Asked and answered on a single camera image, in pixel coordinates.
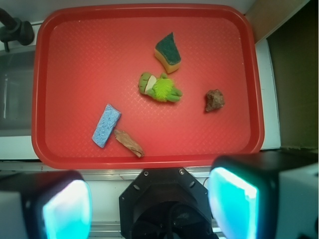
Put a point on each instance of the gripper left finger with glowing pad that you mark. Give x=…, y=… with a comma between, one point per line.
x=45, y=205

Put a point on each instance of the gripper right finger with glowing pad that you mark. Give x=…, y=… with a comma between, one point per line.
x=266, y=195

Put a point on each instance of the blue sponge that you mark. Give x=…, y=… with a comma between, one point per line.
x=106, y=125

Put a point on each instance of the green and yellow sponge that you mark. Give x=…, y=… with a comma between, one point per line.
x=168, y=54

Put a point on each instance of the brown wood bark piece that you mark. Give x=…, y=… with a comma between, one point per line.
x=129, y=143

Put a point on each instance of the brown rock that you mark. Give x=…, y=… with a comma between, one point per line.
x=214, y=100

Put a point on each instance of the red plastic tray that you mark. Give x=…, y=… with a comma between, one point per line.
x=88, y=57

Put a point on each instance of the metal sink basin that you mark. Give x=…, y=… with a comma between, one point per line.
x=16, y=84

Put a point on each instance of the green plush toy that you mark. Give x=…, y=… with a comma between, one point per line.
x=161, y=89

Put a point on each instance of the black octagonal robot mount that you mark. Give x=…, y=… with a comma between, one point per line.
x=165, y=203

